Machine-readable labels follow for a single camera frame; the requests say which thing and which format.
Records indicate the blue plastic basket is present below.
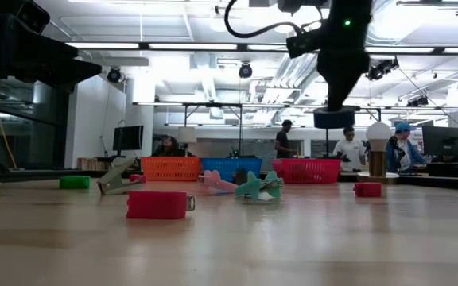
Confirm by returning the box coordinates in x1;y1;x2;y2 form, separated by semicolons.
200;157;264;183

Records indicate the white bulb brass table lamp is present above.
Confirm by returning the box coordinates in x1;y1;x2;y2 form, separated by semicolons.
356;121;400;185

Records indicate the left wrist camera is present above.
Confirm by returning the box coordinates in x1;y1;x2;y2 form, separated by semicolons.
14;0;51;35

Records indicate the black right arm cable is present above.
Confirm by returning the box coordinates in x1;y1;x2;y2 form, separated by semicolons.
223;0;306;40

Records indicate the green mini stapler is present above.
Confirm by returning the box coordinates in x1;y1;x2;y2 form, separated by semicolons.
58;175;91;190

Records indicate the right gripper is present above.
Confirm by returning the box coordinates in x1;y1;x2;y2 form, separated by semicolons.
316;48;372;112

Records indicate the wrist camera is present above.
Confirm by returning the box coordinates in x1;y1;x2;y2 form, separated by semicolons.
14;0;51;35
285;26;328;60

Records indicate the black computer monitor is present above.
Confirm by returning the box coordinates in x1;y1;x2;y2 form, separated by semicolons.
421;126;458;158
111;125;145;158

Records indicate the pink staple remover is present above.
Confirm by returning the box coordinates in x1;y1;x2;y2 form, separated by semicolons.
196;169;239;195

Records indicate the brown book row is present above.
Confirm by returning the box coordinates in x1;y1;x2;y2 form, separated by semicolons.
76;157;113;172

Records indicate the grey staple remover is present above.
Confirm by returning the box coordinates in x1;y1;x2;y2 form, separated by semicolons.
96;157;142;196

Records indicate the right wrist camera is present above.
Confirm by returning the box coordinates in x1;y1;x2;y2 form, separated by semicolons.
285;26;328;60

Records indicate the dark blue tape roll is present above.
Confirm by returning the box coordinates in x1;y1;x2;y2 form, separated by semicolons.
312;106;356;130

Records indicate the teal staple remover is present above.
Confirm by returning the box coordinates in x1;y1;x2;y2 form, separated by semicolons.
235;170;285;201

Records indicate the red plastic basket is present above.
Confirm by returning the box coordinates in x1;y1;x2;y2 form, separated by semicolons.
271;158;343;185

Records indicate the black staple remover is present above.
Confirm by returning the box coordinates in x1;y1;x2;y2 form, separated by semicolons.
233;168;249;186

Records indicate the yellow cable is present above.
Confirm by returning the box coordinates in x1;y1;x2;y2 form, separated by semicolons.
0;74;19;171

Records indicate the black overhead light beam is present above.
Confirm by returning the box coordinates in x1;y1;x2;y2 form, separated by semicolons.
64;41;458;56

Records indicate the person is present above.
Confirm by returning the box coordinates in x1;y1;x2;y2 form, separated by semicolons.
332;126;368;172
151;136;187;157
386;122;428;174
274;119;296;160

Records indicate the orange plastic basket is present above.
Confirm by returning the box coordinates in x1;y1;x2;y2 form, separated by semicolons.
140;156;203;183

